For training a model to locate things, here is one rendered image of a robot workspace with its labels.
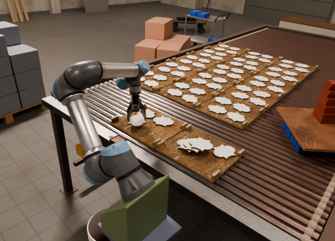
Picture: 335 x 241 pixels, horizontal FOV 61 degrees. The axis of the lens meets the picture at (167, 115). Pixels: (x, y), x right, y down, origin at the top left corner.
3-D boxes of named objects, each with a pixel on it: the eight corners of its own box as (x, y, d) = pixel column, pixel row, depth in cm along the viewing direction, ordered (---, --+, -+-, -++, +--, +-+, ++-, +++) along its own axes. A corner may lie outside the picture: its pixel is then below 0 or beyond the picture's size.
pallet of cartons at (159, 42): (156, 50, 659) (157, 15, 620) (200, 58, 620) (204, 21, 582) (122, 68, 547) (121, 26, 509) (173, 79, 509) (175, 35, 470)
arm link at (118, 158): (127, 172, 110) (110, 142, 110) (107, 183, 117) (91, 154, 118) (145, 160, 120) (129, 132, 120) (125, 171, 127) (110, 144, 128)
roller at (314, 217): (321, 231, 129) (324, 223, 127) (73, 96, 236) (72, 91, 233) (324, 224, 132) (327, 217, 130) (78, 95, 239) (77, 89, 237)
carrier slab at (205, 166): (212, 183, 146) (212, 181, 145) (154, 149, 169) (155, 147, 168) (245, 154, 169) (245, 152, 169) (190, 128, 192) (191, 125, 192)
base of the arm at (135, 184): (133, 200, 107) (120, 177, 107) (118, 204, 119) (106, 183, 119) (161, 179, 116) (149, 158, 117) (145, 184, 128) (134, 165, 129)
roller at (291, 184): (329, 212, 139) (333, 205, 137) (88, 91, 246) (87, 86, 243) (332, 206, 142) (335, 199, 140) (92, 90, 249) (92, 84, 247)
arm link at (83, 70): (73, 52, 120) (146, 55, 159) (61, 66, 126) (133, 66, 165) (84, 76, 118) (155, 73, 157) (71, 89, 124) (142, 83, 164)
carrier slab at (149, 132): (153, 149, 169) (153, 147, 169) (109, 123, 192) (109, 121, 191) (188, 127, 193) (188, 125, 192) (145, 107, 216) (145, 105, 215)
